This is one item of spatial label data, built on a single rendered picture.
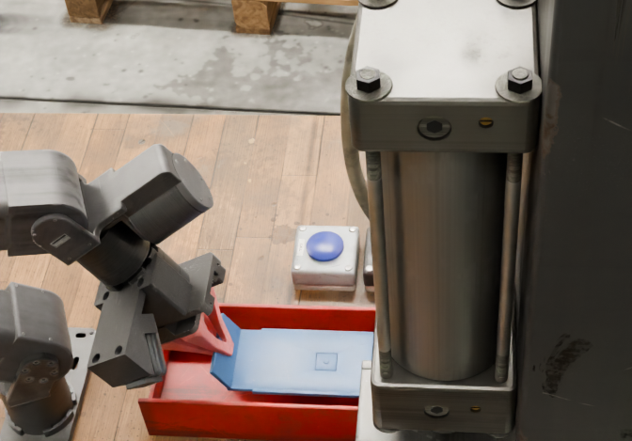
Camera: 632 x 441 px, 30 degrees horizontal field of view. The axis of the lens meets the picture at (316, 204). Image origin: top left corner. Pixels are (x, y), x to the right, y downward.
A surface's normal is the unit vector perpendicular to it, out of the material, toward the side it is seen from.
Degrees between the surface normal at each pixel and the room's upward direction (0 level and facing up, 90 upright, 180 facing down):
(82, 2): 90
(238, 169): 0
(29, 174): 16
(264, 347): 1
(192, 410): 90
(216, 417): 90
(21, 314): 41
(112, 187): 28
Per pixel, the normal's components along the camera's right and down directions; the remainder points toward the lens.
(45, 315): 0.57, -0.68
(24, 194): 0.18, -0.73
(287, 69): -0.08, -0.68
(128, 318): -0.56, -0.59
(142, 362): 0.83, -0.33
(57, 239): 0.28, 0.69
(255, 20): -0.19, 0.73
